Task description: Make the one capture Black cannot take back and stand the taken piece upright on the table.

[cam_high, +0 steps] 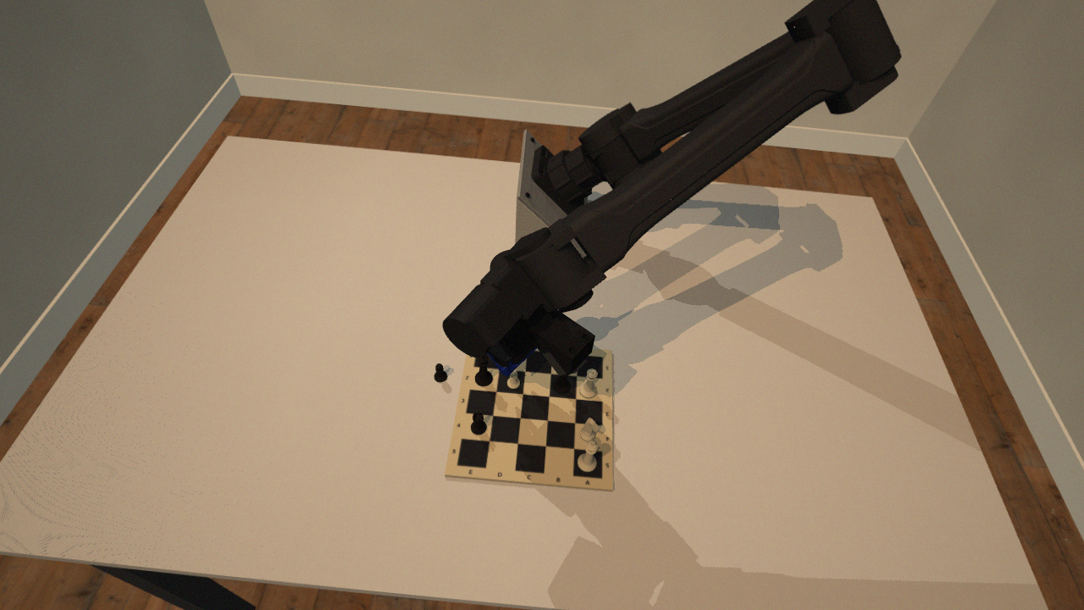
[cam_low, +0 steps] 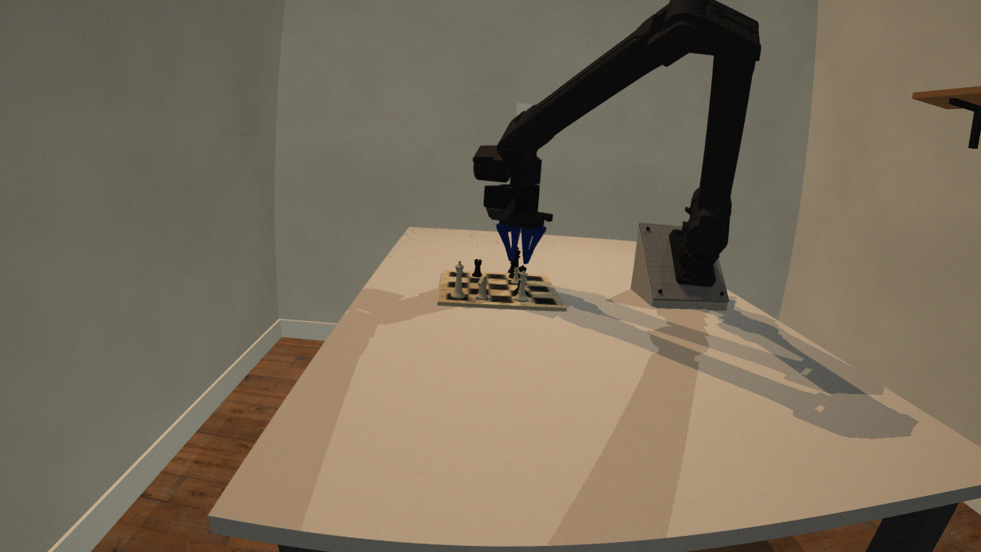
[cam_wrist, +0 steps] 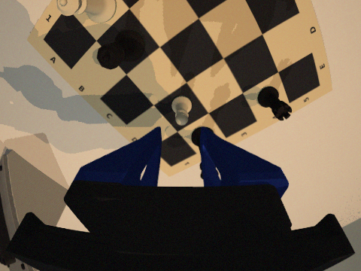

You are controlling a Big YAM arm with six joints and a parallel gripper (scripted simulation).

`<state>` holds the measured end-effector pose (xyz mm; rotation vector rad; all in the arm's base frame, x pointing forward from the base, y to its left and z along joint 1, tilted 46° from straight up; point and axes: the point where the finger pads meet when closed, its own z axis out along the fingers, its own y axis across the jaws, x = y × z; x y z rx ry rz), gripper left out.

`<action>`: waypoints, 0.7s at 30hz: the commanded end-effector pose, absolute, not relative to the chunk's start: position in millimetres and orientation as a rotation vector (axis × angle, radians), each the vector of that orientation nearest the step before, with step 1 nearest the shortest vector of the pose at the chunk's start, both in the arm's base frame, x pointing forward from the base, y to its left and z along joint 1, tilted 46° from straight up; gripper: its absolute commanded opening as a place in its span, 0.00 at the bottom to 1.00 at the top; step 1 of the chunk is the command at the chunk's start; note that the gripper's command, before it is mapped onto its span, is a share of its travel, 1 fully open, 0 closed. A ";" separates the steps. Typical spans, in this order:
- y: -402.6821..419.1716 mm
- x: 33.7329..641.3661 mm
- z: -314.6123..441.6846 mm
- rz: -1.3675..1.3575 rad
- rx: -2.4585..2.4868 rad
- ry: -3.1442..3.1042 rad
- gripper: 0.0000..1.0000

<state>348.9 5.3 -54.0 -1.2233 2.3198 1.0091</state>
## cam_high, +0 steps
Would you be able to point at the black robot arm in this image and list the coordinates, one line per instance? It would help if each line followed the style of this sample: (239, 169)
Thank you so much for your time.
(544, 272)

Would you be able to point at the black and cream chessboard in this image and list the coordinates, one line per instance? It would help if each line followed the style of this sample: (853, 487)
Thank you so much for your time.
(533, 433)

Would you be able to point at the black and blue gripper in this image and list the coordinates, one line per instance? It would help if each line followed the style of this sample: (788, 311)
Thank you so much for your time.
(505, 360)

